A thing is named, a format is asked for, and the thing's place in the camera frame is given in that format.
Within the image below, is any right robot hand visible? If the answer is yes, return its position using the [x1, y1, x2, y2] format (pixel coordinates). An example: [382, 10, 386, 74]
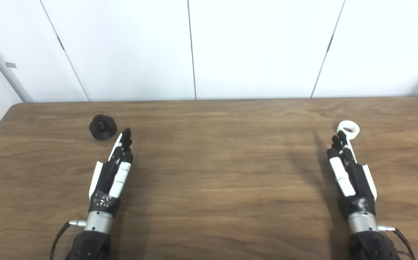
[327, 131, 378, 219]

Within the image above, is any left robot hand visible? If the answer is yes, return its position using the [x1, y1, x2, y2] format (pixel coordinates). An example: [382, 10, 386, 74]
[88, 127, 134, 217]

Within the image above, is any white ring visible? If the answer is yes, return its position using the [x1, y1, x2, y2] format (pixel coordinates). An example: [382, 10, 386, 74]
[336, 121, 360, 140]

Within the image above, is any round black part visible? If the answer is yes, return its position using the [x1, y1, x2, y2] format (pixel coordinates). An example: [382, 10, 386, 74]
[89, 114, 118, 140]

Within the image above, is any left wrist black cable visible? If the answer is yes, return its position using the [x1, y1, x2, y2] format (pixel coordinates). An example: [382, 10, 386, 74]
[49, 220, 86, 260]

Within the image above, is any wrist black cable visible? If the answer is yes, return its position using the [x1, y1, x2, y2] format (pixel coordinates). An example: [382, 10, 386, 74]
[378, 225, 416, 260]
[49, 220, 86, 260]

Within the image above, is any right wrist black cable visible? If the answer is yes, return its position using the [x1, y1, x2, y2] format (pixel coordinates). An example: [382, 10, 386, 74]
[378, 225, 416, 260]

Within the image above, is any gray wall corner post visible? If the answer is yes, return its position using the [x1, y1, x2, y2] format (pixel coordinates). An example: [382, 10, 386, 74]
[0, 22, 33, 103]

